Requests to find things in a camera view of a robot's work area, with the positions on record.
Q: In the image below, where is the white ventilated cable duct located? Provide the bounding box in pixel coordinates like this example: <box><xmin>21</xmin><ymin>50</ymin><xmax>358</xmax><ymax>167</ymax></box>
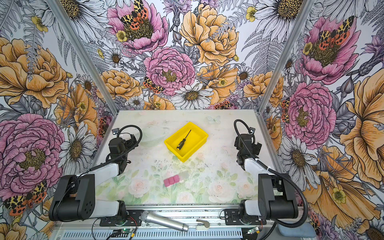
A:
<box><xmin>56</xmin><ymin>228</ymin><xmax>243</xmax><ymax>240</ymax></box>

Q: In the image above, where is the silver microphone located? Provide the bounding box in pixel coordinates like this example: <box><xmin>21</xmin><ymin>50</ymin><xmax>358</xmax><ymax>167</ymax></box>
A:
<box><xmin>141</xmin><ymin>211</ymin><xmax>189</xmax><ymax>232</ymax></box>

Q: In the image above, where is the black yellow screwdriver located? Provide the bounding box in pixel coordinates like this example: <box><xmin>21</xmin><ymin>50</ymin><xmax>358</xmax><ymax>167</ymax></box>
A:
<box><xmin>177</xmin><ymin>130</ymin><xmax>192</xmax><ymax>150</ymax></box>

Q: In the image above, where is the right black corrugated cable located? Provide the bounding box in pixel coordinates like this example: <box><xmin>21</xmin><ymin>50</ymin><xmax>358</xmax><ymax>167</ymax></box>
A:
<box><xmin>233</xmin><ymin>119</ymin><xmax>310</xmax><ymax>229</ymax></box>

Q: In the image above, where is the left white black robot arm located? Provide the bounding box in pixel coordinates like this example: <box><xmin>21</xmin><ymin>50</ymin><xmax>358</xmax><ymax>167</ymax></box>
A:
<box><xmin>49</xmin><ymin>134</ymin><xmax>139</xmax><ymax>222</ymax></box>

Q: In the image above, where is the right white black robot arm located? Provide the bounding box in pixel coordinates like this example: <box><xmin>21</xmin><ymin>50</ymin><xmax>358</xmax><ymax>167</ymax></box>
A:
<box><xmin>235</xmin><ymin>130</ymin><xmax>309</xmax><ymax>228</ymax></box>

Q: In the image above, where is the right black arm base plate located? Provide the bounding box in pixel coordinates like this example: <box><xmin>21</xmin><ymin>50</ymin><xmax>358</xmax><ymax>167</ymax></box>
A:
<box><xmin>220</xmin><ymin>209</ymin><xmax>267</xmax><ymax>226</ymax></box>

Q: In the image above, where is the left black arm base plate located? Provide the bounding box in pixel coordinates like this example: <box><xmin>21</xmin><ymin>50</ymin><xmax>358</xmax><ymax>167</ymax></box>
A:
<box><xmin>99</xmin><ymin>210</ymin><xmax>144</xmax><ymax>227</ymax></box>

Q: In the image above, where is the clear plastic block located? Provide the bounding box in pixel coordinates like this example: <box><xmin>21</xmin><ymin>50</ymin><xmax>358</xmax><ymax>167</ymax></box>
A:
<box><xmin>178</xmin><ymin>171</ymin><xmax>190</xmax><ymax>182</ymax></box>

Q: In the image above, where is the yellow plastic bin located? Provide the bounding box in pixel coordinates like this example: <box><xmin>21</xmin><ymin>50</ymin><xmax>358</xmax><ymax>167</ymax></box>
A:
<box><xmin>164</xmin><ymin>122</ymin><xmax>209</xmax><ymax>163</ymax></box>

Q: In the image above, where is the pink block piece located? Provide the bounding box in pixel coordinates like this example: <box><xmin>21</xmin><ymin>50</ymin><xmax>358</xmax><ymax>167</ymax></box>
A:
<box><xmin>164</xmin><ymin>175</ymin><xmax>180</xmax><ymax>188</ymax></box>

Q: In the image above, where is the grey blue pad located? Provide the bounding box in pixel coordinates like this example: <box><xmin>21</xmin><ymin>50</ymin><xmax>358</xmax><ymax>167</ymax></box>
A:
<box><xmin>278</xmin><ymin>223</ymin><xmax>317</xmax><ymax>238</ymax></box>

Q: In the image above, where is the beige hook clip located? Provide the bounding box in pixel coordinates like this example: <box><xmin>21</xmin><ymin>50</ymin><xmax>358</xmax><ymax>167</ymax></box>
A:
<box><xmin>196</xmin><ymin>219</ymin><xmax>211</xmax><ymax>231</ymax></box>

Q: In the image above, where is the left black cable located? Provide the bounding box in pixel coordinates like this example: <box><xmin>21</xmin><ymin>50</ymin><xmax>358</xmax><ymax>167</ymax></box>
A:
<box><xmin>53</xmin><ymin>124</ymin><xmax>143</xmax><ymax>211</ymax></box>

